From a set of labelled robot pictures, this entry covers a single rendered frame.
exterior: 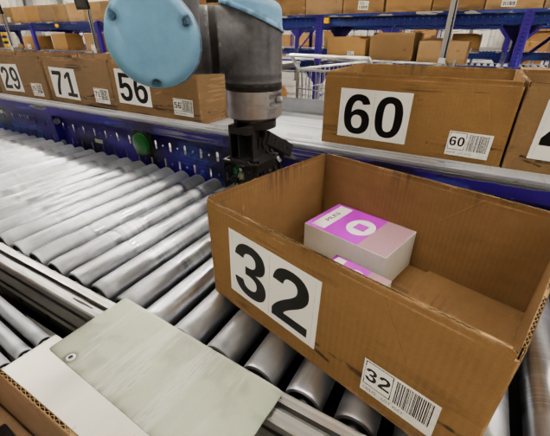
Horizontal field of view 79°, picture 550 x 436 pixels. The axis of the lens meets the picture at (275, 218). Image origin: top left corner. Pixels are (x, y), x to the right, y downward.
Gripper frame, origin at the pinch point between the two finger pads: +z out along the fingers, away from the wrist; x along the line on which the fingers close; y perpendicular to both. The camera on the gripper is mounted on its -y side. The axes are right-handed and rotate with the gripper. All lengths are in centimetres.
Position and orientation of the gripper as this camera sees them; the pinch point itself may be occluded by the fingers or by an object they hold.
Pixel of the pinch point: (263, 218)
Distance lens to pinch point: 67.2
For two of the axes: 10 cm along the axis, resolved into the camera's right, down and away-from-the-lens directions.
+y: -5.0, 4.2, -7.6
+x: 8.7, 2.4, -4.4
